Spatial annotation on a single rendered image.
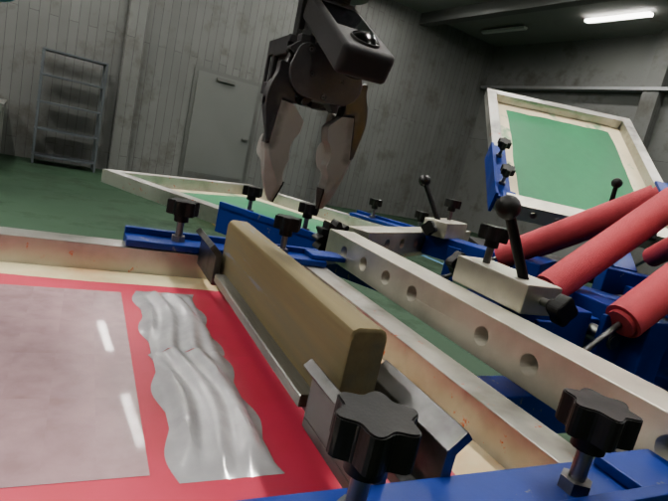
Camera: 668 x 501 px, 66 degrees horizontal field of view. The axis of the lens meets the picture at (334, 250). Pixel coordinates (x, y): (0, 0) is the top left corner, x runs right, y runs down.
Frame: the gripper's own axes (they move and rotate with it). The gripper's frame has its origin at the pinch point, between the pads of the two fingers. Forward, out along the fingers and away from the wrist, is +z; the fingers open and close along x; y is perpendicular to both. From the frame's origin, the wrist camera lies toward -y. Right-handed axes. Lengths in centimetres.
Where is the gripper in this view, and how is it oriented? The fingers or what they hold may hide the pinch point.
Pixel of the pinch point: (300, 193)
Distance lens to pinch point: 49.2
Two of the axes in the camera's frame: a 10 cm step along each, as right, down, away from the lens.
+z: -2.1, 9.6, 1.8
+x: -8.8, -1.1, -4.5
